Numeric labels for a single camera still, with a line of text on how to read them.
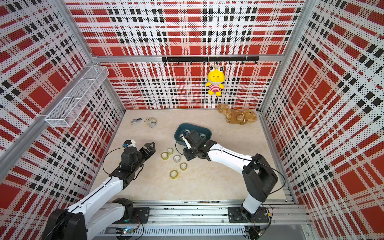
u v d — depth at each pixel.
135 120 1.14
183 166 0.91
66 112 0.70
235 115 1.04
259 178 0.45
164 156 0.96
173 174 0.88
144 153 0.75
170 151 0.98
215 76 0.91
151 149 0.77
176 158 0.94
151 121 1.08
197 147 0.65
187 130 1.07
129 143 0.76
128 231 0.69
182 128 1.07
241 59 0.89
